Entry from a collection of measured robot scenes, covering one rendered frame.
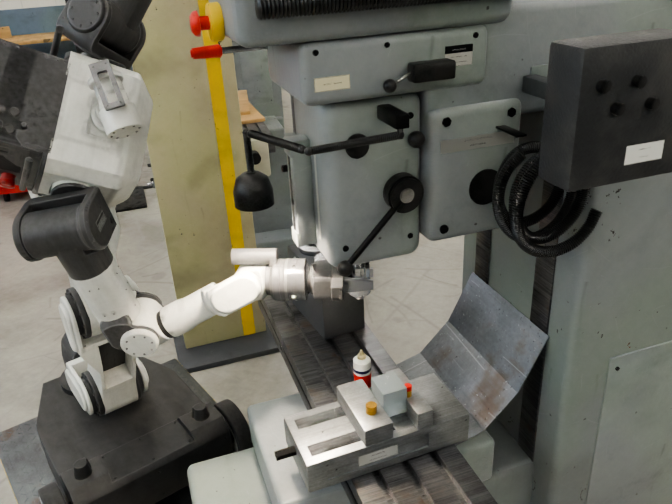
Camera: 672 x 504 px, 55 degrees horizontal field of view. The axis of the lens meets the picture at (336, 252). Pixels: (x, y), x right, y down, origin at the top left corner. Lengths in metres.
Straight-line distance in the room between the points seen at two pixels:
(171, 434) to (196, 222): 1.31
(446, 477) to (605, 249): 0.54
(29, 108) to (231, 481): 0.93
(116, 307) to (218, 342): 2.04
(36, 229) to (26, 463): 1.24
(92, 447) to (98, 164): 1.03
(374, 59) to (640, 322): 0.79
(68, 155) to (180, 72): 1.62
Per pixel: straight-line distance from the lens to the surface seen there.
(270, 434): 1.55
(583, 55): 0.96
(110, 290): 1.34
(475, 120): 1.18
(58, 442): 2.15
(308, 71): 1.04
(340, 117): 1.09
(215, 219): 3.07
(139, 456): 1.97
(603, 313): 1.40
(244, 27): 1.00
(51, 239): 1.27
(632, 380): 1.56
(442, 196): 1.19
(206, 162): 2.97
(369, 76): 1.07
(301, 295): 1.31
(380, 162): 1.14
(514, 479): 1.67
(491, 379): 1.54
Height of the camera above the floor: 1.88
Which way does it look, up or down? 26 degrees down
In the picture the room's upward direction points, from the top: 3 degrees counter-clockwise
